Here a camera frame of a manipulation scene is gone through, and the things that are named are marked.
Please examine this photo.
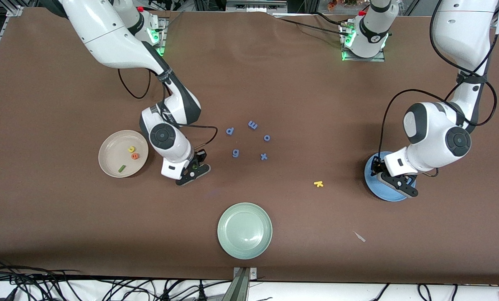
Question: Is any black cable on tabletop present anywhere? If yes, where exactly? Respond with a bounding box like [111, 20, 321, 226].
[272, 12, 347, 36]

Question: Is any thick black floor cable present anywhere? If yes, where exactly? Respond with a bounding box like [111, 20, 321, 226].
[0, 265, 84, 281]

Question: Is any beige round plate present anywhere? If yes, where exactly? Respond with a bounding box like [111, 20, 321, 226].
[98, 130, 149, 179]

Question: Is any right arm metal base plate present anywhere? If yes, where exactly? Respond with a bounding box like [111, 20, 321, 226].
[149, 17, 167, 57]

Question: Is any black right arm cable loop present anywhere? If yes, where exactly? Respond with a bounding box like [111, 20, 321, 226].
[117, 68, 152, 100]

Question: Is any pale green round plate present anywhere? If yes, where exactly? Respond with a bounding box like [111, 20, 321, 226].
[217, 202, 273, 260]

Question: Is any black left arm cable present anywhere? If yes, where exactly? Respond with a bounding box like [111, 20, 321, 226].
[377, 0, 498, 177]

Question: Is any grey metal box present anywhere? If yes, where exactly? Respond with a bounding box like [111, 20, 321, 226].
[226, 0, 288, 13]

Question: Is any thin black right gripper cable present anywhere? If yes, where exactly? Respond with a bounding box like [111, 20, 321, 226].
[182, 123, 219, 150]

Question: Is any aluminium profile post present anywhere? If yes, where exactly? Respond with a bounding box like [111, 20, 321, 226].
[222, 267, 258, 301]

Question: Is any blue round plate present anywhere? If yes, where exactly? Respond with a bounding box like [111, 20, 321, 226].
[364, 151, 416, 202]

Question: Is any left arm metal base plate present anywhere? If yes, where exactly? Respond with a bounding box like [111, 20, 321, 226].
[341, 21, 386, 63]

